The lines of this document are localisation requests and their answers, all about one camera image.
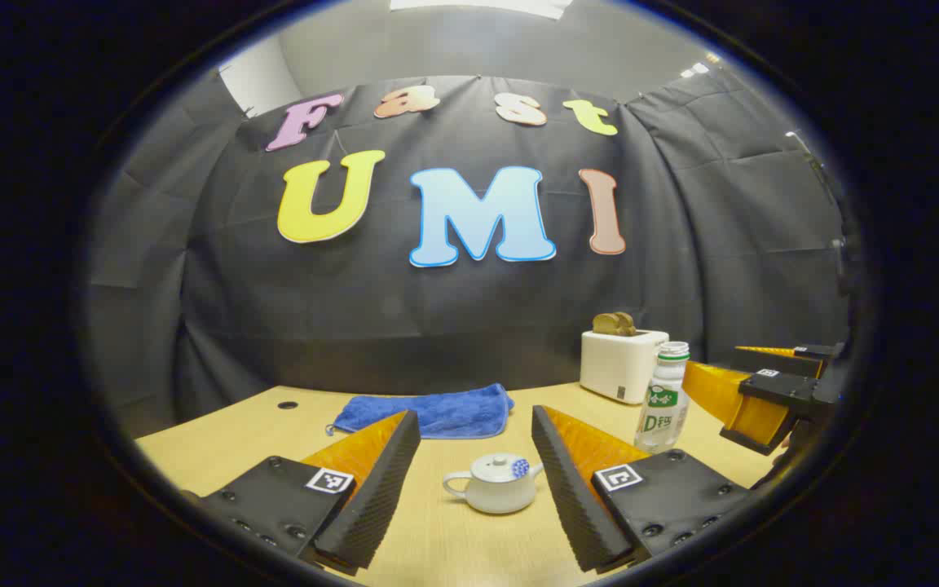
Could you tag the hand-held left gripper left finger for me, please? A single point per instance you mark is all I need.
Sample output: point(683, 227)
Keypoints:
point(372, 489)

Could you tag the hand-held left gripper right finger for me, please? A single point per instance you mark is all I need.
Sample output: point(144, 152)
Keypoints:
point(571, 489)

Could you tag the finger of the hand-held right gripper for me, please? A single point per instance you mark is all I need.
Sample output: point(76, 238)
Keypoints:
point(804, 352)
point(779, 395)

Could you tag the white teacup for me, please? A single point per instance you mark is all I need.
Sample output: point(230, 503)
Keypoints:
point(494, 497)

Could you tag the white water bottle green label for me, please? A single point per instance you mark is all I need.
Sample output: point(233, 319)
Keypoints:
point(665, 408)

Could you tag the blue towel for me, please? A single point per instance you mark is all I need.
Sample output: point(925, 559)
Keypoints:
point(437, 412)

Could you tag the white toaster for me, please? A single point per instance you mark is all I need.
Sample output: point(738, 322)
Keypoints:
point(616, 363)

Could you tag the ceiling light panel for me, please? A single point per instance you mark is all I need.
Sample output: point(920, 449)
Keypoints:
point(478, 5)

